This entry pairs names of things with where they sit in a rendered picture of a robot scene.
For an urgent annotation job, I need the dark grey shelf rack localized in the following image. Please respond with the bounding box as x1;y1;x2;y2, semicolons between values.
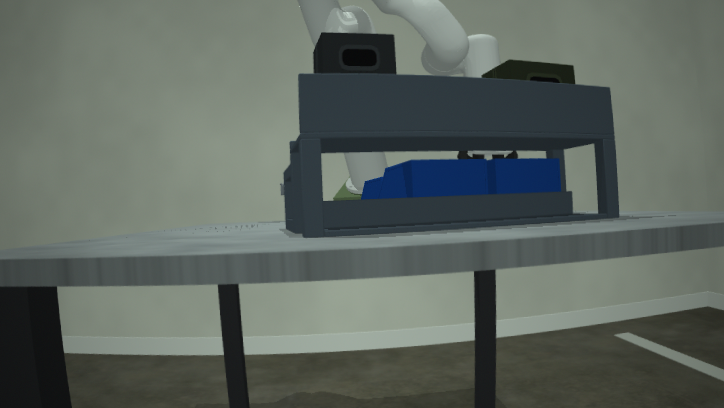
280;73;619;238

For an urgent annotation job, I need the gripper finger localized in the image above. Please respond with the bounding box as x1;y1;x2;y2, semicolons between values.
457;151;484;159
492;151;518;159

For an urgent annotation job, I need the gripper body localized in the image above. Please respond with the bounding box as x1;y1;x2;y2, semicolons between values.
468;151;513;157

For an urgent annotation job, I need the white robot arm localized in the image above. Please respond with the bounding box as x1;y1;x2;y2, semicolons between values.
297;0;500;194

